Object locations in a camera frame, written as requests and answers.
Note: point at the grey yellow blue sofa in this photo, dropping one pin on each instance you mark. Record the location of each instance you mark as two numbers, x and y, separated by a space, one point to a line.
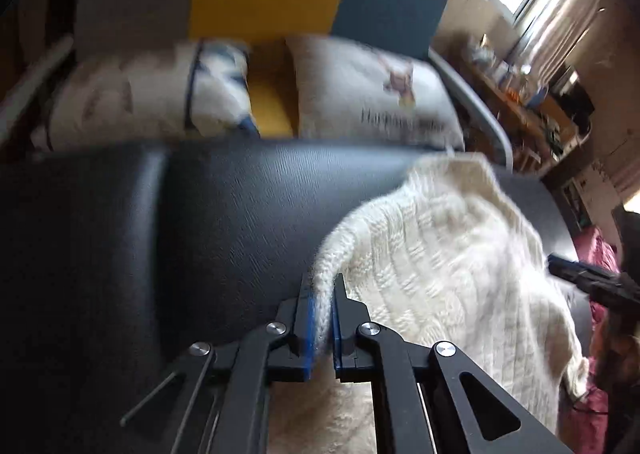
83 29

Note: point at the cream knitted sweater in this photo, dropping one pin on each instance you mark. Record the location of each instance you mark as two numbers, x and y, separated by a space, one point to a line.
445 256

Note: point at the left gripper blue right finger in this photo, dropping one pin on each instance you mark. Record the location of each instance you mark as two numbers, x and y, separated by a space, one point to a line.
429 399

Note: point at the deer print cushion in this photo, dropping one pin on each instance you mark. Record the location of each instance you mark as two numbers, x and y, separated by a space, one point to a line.
351 91

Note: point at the triangle pattern cushion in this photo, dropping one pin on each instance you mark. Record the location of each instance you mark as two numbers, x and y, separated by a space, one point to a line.
190 89

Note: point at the patterned window curtain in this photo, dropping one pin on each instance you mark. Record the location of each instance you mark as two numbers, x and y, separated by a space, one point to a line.
550 31

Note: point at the pink blanket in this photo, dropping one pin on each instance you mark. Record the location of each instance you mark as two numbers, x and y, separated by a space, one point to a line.
589 421

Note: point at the wooden side table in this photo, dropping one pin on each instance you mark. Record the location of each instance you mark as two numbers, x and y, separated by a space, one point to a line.
541 137

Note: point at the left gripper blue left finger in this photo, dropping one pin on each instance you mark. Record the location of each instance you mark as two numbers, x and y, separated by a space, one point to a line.
215 399

